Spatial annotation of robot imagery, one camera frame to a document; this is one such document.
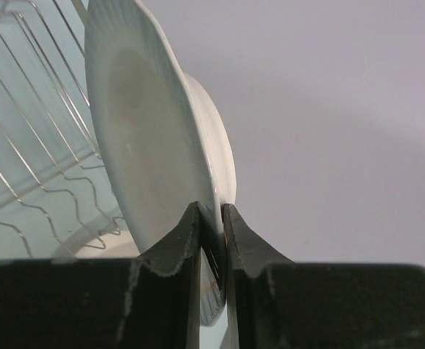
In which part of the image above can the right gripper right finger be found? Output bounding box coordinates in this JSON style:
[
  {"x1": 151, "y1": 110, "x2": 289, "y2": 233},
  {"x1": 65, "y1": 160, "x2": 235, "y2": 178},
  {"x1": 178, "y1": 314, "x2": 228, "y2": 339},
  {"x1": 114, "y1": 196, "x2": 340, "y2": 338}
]
[{"x1": 223, "y1": 204, "x2": 425, "y2": 348}]

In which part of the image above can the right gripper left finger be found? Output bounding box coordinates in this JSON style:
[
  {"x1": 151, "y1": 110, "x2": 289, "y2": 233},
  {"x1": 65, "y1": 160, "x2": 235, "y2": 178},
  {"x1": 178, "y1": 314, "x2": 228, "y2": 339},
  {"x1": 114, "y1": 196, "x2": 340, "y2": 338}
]
[{"x1": 0, "y1": 203, "x2": 202, "y2": 348}]

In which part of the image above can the white ribbed plate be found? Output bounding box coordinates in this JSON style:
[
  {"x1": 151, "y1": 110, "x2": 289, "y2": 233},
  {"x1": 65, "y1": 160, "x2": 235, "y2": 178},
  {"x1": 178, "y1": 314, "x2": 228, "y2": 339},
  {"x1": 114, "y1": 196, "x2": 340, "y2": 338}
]
[{"x1": 84, "y1": 1, "x2": 237, "y2": 326}]

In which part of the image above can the metal wire dish rack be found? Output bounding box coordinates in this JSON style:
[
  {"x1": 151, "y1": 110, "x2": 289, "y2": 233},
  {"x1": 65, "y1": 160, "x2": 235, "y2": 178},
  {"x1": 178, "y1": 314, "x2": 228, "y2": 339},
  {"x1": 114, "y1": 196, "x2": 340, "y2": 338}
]
[{"x1": 0, "y1": 1, "x2": 138, "y2": 259}]

